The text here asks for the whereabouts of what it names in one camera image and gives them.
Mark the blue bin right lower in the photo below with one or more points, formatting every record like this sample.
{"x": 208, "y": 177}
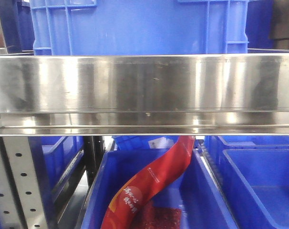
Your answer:
{"x": 253, "y": 173}

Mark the blue bin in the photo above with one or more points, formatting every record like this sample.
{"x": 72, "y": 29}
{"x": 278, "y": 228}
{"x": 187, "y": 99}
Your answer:
{"x": 194, "y": 192}
{"x": 253, "y": 173}
{"x": 63, "y": 159}

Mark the dark red mesh packet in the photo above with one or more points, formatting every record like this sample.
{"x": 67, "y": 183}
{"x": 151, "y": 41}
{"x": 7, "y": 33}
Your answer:
{"x": 152, "y": 217}

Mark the perforated metal shelf upright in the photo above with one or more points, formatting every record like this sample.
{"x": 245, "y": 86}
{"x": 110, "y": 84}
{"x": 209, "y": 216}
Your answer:
{"x": 20, "y": 201}

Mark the blue bin centre lower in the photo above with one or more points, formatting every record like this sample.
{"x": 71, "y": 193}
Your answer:
{"x": 194, "y": 192}

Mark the red printed snack bag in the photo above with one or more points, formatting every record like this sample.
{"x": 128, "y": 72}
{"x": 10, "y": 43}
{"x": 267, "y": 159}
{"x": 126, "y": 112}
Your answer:
{"x": 148, "y": 182}

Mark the blue bin left lower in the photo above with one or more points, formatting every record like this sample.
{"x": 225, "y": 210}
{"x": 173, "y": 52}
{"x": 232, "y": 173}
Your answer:
{"x": 63, "y": 159}

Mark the light blue crate upper shelf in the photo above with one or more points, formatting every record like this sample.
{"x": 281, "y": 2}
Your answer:
{"x": 139, "y": 27}

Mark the stainless steel shelf rail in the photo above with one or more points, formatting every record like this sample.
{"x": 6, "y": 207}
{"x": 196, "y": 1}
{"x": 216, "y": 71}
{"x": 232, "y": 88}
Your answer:
{"x": 222, "y": 94}

